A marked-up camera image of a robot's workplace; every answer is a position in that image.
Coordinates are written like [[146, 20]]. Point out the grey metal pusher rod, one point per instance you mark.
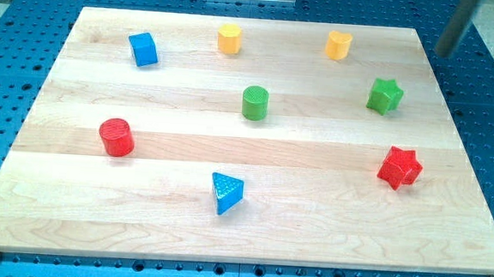
[[456, 27]]

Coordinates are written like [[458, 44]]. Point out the red star block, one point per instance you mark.
[[400, 167]]

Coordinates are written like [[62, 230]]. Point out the green star block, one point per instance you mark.
[[384, 96]]

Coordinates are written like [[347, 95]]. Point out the blue triangle block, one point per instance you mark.
[[228, 191]]

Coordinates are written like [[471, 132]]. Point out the yellow heart block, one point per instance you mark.
[[338, 44]]

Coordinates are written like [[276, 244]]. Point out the green cylinder block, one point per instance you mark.
[[255, 103]]

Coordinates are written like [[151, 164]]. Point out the yellow hexagon block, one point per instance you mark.
[[229, 38]]

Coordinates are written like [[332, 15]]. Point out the blue cube block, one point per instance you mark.
[[143, 48]]

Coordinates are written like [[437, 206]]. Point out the wooden board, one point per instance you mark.
[[312, 196]]

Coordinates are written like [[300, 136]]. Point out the red cylinder block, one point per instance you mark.
[[116, 137]]

